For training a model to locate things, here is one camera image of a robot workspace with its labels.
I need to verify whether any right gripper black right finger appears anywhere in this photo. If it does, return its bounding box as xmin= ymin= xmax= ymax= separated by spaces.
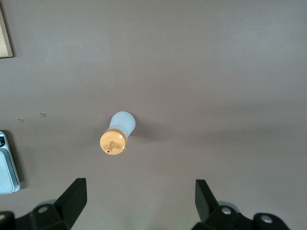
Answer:
xmin=193 ymin=179 xmax=288 ymax=230

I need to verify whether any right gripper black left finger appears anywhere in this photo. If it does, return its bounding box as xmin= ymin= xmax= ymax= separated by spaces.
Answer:
xmin=0 ymin=178 xmax=87 ymax=230

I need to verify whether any translucent sauce bottle orange cap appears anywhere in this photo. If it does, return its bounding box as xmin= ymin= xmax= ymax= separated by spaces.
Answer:
xmin=100 ymin=111 xmax=137 ymax=156

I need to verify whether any silver digital kitchen scale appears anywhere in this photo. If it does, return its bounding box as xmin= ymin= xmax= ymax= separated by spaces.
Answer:
xmin=0 ymin=130 xmax=21 ymax=195

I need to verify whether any wooden cutting board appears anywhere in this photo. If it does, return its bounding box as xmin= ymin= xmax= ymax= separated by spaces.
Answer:
xmin=0 ymin=0 xmax=13 ymax=58

